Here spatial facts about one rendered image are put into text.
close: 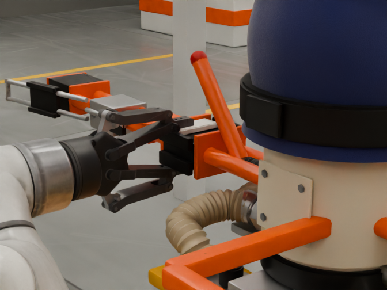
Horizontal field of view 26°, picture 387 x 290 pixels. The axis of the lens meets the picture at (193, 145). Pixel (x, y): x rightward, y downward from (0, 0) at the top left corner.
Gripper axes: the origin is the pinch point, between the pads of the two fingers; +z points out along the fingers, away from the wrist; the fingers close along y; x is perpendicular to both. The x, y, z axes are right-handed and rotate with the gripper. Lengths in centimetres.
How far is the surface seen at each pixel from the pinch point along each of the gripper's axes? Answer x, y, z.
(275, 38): 27.1, -18.9, -10.8
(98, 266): -201, 123, 104
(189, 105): -238, 70, 183
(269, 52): 26.2, -17.4, -10.8
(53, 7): -911, 114, 472
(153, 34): -684, 122, 474
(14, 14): -908, 118, 414
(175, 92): -248, 65, 181
